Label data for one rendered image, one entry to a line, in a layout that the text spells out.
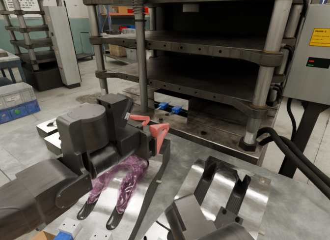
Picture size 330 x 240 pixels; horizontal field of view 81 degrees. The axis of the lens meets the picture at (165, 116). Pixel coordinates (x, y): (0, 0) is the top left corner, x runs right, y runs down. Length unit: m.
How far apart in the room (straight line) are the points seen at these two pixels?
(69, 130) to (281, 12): 0.84
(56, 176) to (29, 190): 0.03
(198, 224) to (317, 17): 0.93
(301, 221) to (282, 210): 0.06
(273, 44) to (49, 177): 0.88
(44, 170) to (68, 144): 0.05
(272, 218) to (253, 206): 0.17
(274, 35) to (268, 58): 0.09
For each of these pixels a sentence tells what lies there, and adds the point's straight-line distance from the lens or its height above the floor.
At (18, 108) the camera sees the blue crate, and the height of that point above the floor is 0.15.
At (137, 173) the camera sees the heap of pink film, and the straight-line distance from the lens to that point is 0.74.
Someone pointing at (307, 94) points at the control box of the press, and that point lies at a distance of 1.12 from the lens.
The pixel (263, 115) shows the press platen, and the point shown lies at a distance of 1.03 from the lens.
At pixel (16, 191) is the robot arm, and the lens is 0.33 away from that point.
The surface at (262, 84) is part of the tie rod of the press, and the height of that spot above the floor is 1.15.
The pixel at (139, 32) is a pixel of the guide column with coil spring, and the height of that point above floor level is 1.34.
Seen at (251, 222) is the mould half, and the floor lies 0.90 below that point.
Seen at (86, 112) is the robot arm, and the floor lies 1.30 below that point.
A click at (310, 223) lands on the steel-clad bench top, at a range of 0.91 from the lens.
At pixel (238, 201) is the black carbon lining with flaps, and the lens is 0.71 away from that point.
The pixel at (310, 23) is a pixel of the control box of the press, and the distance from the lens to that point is 1.07.
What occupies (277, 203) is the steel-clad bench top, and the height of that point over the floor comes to 0.80.
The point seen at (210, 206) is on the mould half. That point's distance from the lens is 0.70.
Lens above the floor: 1.44
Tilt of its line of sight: 28 degrees down
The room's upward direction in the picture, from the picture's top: straight up
